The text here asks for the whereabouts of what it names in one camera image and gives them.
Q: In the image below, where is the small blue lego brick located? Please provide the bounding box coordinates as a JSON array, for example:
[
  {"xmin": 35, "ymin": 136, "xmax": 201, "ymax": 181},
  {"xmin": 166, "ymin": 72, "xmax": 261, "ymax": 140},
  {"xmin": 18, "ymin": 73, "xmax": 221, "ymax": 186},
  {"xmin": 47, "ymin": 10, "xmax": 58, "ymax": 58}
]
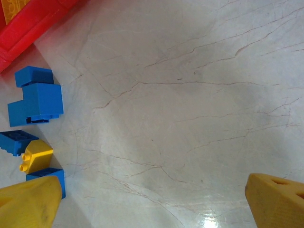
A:
[{"xmin": 14, "ymin": 66, "xmax": 54, "ymax": 86}]

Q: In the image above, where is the large blue lego block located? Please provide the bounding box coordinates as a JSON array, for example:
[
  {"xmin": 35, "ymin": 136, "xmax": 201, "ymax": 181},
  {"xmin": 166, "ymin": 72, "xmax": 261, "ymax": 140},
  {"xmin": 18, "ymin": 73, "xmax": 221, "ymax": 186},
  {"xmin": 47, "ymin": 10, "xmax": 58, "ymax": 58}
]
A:
[{"xmin": 7, "ymin": 82, "xmax": 64, "ymax": 128}]

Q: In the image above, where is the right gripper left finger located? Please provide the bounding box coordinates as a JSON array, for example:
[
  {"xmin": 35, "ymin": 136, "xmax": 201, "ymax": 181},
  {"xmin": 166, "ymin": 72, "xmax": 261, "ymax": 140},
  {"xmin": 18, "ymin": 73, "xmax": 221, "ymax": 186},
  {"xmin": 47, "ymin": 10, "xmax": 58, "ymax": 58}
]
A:
[{"xmin": 0, "ymin": 175, "xmax": 63, "ymax": 228}]

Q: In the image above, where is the yellow patterned lego brick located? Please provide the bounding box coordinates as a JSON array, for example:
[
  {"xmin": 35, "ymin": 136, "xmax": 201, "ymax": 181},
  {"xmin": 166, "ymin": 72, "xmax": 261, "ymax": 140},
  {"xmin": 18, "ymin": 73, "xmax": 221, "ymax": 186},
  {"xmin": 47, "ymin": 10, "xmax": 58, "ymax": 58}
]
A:
[{"xmin": 0, "ymin": 0, "xmax": 33, "ymax": 25}]

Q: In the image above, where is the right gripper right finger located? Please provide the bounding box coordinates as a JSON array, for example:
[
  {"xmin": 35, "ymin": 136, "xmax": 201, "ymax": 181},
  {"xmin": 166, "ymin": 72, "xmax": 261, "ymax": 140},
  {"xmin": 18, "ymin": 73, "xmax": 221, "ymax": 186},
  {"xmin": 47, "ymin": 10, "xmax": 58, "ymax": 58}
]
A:
[{"xmin": 244, "ymin": 173, "xmax": 304, "ymax": 228}]

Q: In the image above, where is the red plastic bin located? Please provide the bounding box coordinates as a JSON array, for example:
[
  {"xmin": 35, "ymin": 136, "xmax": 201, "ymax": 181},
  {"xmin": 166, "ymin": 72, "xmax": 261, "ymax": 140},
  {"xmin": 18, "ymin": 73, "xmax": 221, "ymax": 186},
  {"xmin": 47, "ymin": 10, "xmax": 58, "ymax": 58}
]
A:
[{"xmin": 0, "ymin": 0, "xmax": 89, "ymax": 74}]

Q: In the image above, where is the yellow sloped lego brick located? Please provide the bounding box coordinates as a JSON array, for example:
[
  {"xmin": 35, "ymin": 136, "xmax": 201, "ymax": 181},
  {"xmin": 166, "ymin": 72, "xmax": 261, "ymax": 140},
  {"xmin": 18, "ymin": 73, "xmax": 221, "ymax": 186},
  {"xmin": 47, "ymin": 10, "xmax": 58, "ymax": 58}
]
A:
[{"xmin": 19, "ymin": 139, "xmax": 54, "ymax": 174}]

